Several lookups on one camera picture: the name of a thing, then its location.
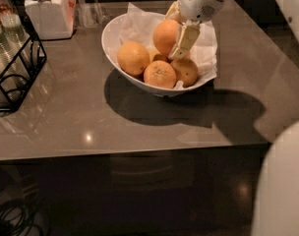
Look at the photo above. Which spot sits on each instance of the stacked clear cups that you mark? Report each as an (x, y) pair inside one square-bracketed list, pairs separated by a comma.
[(13, 75), (17, 35)]

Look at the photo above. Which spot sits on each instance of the stacked clear cups front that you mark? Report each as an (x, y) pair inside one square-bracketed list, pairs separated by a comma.
[(13, 75)]

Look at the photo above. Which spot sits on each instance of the orange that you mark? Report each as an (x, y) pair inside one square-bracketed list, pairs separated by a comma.
[(186, 71), (164, 36), (160, 74), (133, 58)]

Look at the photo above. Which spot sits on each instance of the black wire rack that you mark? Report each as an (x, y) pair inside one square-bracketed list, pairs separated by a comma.
[(38, 59)]

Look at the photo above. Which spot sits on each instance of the white lidded jar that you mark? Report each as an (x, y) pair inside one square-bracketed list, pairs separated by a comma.
[(52, 19)]

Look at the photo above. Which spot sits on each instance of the white paper liner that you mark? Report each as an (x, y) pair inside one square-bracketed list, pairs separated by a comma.
[(205, 46)]

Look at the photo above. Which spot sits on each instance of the white oval bowl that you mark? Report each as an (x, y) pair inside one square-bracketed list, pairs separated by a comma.
[(111, 41)]

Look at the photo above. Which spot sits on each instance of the white rounded gripper body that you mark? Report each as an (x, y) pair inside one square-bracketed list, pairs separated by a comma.
[(197, 2)]

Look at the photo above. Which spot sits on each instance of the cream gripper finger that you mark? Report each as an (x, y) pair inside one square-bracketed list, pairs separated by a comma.
[(186, 36), (173, 13)]

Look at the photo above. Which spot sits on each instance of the clear acrylic stand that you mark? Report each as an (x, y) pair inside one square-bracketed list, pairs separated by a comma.
[(90, 14)]

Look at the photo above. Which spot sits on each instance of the stacked clear cups rear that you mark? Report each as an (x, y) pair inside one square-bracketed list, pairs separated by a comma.
[(17, 35)]

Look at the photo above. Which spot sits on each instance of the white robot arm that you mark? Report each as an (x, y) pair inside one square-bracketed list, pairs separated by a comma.
[(276, 209)]

